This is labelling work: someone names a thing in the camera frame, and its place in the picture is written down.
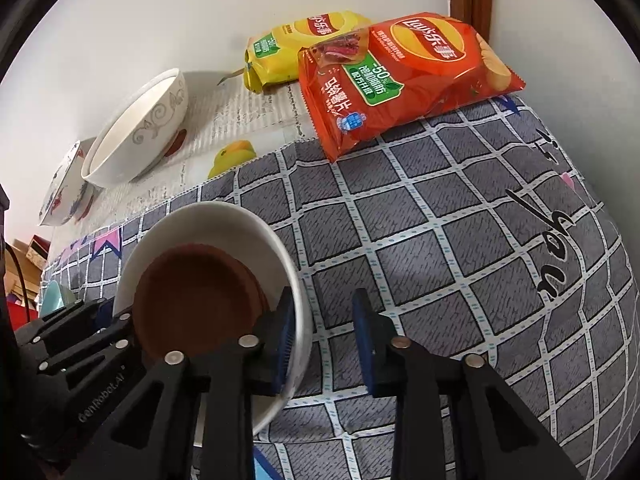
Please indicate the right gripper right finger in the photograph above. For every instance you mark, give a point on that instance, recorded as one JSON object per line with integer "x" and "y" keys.
{"x": 495, "y": 436}

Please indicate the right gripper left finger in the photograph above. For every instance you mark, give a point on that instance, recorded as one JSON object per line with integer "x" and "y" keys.
{"x": 151, "y": 433}

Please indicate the brown clay bowl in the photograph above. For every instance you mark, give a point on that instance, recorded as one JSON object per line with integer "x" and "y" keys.
{"x": 193, "y": 298}

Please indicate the white bowl grey swirls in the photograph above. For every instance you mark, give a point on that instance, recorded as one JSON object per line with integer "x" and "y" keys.
{"x": 248, "y": 238}

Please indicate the teal plate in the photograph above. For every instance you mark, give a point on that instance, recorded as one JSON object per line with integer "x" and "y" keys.
{"x": 56, "y": 297}

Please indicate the cardboard boxes clutter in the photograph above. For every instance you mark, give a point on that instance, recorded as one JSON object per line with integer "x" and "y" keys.
{"x": 24, "y": 266}

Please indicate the blue bird pattern bowl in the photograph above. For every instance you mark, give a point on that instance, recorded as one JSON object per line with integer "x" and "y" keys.
{"x": 69, "y": 195}

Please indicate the grey checked tablecloth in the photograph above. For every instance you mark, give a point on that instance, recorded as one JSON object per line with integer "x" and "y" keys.
{"x": 473, "y": 231}

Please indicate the large white swirl bowl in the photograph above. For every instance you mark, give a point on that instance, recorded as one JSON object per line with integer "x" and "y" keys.
{"x": 140, "y": 134}

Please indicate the white lace table mat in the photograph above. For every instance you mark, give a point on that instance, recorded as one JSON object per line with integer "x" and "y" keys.
{"x": 215, "y": 118}

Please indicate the yellow chips bag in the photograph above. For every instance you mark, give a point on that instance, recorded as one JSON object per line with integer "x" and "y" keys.
{"x": 271, "y": 58}

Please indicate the red chips bag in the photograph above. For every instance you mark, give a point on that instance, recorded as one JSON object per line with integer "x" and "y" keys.
{"x": 360, "y": 84}

